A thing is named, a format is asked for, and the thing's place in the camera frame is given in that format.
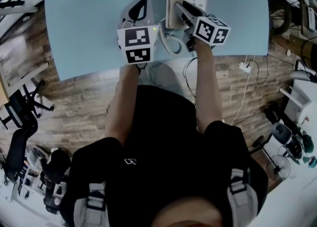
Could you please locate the floor fan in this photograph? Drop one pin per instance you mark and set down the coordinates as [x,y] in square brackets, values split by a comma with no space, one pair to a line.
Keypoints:
[278,167]

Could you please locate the white shelf unit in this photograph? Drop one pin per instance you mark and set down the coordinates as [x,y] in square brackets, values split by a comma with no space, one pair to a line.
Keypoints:
[296,104]

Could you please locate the person's right forearm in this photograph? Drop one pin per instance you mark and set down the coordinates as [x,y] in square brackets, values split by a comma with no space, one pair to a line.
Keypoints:
[209,89]

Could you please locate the white power strip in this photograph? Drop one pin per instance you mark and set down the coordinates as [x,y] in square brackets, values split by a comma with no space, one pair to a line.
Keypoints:
[245,67]

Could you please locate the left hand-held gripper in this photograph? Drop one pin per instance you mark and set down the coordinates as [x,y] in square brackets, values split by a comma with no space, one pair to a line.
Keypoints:
[137,45]

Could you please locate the black office chair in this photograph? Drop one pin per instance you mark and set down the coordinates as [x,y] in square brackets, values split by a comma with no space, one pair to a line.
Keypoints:
[21,134]

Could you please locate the person's left forearm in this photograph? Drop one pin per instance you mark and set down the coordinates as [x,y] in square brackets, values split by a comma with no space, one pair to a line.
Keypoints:
[122,104]

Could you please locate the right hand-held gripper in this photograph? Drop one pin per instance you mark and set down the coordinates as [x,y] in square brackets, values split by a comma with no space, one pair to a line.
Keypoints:
[211,31]

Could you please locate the black t-shirt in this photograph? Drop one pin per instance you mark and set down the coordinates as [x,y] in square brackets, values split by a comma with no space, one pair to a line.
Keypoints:
[163,146]

